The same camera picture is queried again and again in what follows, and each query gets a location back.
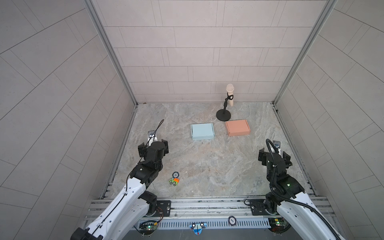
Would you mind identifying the aluminium corner post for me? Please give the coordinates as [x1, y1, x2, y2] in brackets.
[83, 0, 139, 108]
[273, 0, 337, 108]

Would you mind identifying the pink paper box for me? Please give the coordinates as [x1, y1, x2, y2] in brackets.
[225, 120, 251, 137]

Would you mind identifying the blue sticker marker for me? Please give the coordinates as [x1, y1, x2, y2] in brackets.
[190, 222, 207, 236]

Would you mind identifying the light blue cardboard box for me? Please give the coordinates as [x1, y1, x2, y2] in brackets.
[191, 123, 215, 141]

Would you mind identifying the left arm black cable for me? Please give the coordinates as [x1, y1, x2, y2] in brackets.
[89, 119, 165, 238]

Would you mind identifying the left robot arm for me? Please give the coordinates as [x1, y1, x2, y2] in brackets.
[71, 140, 169, 240]

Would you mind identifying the beige microphone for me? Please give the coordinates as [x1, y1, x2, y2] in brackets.
[226, 84, 235, 107]

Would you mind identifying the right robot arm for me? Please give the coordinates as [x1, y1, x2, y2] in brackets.
[258, 146, 344, 240]

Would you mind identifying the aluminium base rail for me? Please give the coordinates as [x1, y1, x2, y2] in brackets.
[80, 196, 340, 232]

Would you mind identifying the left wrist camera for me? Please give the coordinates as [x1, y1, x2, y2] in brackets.
[147, 130, 158, 147]

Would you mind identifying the round black white badge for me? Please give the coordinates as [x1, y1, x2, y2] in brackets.
[228, 216, 237, 227]

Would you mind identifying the black corrugated cable conduit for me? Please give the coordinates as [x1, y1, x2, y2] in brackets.
[265, 138, 343, 240]

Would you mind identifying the right green circuit board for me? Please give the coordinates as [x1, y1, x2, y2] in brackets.
[268, 218, 286, 234]

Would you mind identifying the small colourful toy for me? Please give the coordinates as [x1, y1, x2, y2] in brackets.
[169, 178, 180, 186]

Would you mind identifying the left green circuit board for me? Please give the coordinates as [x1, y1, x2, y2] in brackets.
[139, 220, 159, 236]

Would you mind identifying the green circuit board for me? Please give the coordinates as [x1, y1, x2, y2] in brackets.
[139, 220, 159, 236]
[268, 218, 286, 234]

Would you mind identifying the aluminium corner post right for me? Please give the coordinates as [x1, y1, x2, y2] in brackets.
[273, 0, 337, 108]

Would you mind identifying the aluminium corner post left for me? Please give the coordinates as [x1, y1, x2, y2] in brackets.
[83, 0, 139, 108]

